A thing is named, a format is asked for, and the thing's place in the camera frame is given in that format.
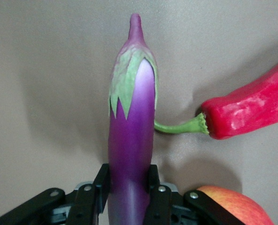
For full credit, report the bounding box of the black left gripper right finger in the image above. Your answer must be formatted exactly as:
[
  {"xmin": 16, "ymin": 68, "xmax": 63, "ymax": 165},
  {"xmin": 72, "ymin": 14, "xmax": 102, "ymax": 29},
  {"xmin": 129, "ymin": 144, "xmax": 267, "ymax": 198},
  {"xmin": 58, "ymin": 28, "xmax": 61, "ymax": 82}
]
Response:
[{"xmin": 142, "ymin": 164, "xmax": 247, "ymax": 225}]

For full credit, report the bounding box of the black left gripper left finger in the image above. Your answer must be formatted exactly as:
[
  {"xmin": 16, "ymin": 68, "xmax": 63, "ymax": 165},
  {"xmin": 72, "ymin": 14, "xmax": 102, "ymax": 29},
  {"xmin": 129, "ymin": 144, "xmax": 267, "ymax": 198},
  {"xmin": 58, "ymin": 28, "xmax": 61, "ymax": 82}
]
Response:
[{"xmin": 0, "ymin": 163, "xmax": 111, "ymax": 225}]

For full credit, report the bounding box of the purple eggplant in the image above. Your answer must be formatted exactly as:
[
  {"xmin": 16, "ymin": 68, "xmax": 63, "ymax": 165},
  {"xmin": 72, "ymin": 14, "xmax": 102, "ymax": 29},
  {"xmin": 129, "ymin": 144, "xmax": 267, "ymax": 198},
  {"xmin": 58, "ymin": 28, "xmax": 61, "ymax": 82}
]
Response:
[{"xmin": 107, "ymin": 13, "xmax": 160, "ymax": 225}]

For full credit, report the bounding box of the red pomegranate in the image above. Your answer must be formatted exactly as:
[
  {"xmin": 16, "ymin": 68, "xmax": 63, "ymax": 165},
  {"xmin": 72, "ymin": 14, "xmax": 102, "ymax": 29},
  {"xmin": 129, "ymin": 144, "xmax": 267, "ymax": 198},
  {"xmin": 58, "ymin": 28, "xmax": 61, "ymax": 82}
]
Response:
[{"xmin": 196, "ymin": 185, "xmax": 275, "ymax": 225}]

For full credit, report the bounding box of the red chili pepper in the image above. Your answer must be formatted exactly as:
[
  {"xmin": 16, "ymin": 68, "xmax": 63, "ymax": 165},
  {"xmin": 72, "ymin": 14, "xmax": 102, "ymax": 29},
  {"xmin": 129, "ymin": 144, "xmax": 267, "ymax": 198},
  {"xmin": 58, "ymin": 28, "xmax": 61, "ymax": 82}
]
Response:
[{"xmin": 154, "ymin": 55, "xmax": 278, "ymax": 141}]

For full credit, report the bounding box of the brown table cloth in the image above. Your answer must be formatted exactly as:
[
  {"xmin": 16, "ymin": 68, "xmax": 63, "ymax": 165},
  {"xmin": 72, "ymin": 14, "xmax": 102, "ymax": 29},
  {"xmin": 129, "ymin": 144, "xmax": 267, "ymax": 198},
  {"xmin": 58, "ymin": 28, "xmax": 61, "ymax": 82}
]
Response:
[{"xmin": 0, "ymin": 0, "xmax": 278, "ymax": 225}]

